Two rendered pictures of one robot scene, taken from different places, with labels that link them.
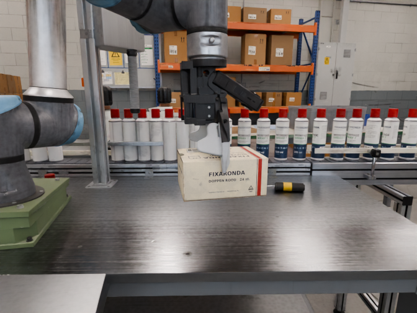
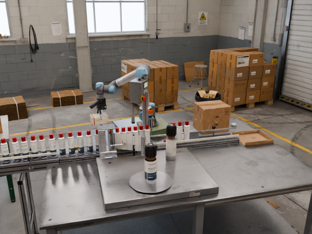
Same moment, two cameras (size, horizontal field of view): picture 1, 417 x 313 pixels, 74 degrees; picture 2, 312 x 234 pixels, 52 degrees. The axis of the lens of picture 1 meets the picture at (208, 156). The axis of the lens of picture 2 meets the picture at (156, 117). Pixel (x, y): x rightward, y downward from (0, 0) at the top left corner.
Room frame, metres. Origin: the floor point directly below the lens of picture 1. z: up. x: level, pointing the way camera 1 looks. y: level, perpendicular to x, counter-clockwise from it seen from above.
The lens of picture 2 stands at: (3.66, -0.18, 2.11)
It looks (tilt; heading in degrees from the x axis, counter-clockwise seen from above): 20 degrees down; 166
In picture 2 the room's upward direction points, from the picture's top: straight up
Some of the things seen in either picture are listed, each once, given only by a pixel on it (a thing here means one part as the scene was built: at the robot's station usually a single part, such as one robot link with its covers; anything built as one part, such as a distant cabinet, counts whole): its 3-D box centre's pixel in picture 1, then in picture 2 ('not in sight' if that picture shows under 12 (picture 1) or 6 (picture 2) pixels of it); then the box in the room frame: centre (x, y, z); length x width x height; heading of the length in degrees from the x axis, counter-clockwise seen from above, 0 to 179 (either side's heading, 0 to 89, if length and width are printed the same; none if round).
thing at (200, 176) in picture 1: (219, 171); (99, 118); (0.55, -0.02, 0.99); 0.16 x 0.12 x 0.07; 101
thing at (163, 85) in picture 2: not in sight; (148, 83); (-2.89, 1.24, 0.45); 1.20 x 0.84 x 0.89; 13
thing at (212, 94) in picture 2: not in sight; (209, 100); (-1.31, 1.96, 0.50); 0.42 x 0.41 x 0.28; 101
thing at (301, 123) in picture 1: (300, 135); (61, 144); (1.10, -0.37, 0.98); 0.05 x 0.05 x 0.20
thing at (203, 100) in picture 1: (204, 93); (100, 103); (0.55, 0.01, 1.14); 0.09 x 0.08 x 0.12; 101
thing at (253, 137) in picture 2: not in sight; (252, 137); (1.06, 1.42, 0.85); 0.30 x 0.26 x 0.04; 91
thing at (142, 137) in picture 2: not in sight; (143, 146); (1.27, 0.29, 0.97); 0.05 x 0.05 x 0.19
